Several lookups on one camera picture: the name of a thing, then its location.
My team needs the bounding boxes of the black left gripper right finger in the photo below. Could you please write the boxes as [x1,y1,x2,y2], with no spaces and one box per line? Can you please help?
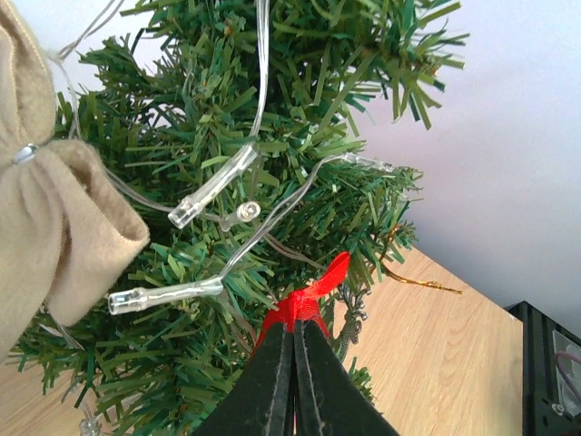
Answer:
[294,321,398,436]

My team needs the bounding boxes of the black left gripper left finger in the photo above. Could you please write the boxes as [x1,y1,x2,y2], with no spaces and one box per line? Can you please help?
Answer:
[194,323,294,436]

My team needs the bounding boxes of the silver glitter star ornament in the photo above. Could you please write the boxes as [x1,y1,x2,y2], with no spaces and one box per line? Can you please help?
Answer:
[326,224,464,364]

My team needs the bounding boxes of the red ribbon bow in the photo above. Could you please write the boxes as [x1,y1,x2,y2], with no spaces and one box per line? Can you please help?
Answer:
[251,252,350,355]

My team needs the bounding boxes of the clear led string lights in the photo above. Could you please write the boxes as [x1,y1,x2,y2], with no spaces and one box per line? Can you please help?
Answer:
[40,0,396,436]

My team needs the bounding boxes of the small green christmas tree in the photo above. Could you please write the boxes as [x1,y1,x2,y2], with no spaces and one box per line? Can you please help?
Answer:
[8,0,471,436]

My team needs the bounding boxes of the black front frame rail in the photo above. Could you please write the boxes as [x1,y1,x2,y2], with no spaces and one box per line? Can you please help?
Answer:
[507,301,580,435]

